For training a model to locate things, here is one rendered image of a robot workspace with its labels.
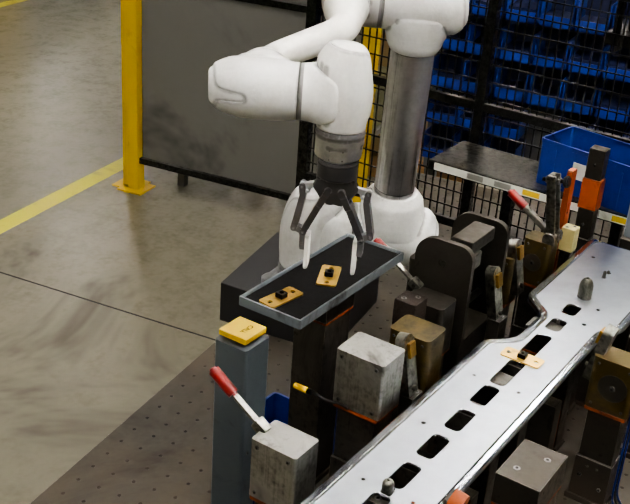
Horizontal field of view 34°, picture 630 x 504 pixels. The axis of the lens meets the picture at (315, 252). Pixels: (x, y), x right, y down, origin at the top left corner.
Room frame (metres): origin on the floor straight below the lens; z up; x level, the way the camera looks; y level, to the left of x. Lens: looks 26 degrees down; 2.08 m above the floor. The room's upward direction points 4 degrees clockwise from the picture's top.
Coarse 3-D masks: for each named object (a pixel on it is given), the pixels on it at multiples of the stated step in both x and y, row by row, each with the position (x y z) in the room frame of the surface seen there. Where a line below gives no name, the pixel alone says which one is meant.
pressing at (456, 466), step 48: (576, 288) 2.12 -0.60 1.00; (624, 288) 2.14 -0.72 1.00; (528, 336) 1.88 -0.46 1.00; (576, 336) 1.90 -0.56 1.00; (480, 384) 1.69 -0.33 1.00; (528, 384) 1.70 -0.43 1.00; (384, 432) 1.50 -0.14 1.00; (432, 432) 1.52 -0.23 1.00; (480, 432) 1.53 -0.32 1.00; (336, 480) 1.36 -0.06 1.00; (432, 480) 1.38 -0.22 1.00
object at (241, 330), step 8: (240, 320) 1.59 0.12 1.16; (248, 320) 1.59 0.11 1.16; (224, 328) 1.55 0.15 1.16; (232, 328) 1.56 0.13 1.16; (240, 328) 1.56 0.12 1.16; (248, 328) 1.56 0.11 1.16; (256, 328) 1.56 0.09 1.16; (264, 328) 1.57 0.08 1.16; (232, 336) 1.54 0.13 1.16; (240, 336) 1.53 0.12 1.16; (248, 336) 1.53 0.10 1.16; (256, 336) 1.55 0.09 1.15
